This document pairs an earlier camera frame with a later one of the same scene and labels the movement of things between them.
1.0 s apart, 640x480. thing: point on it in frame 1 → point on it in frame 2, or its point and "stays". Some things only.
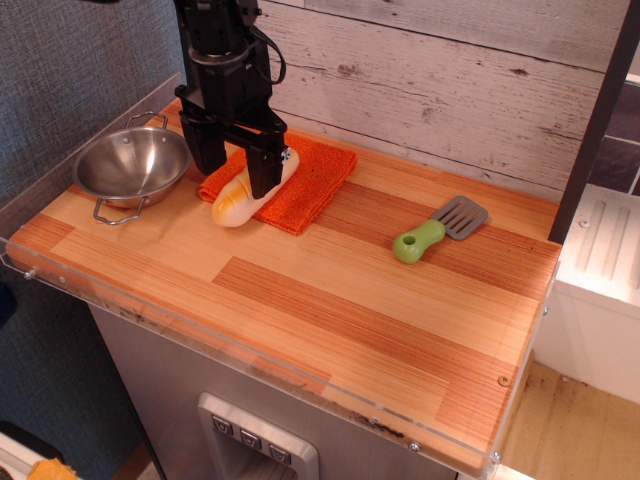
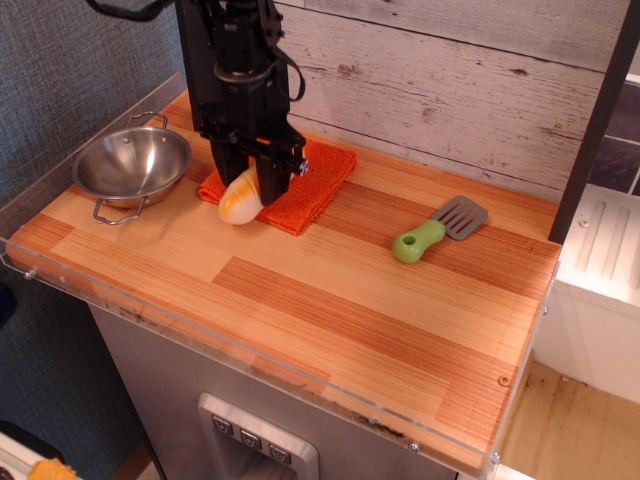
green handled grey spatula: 460,217 stays
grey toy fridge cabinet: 207,417 stays
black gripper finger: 206,141 → 231,160
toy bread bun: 235,202 stays
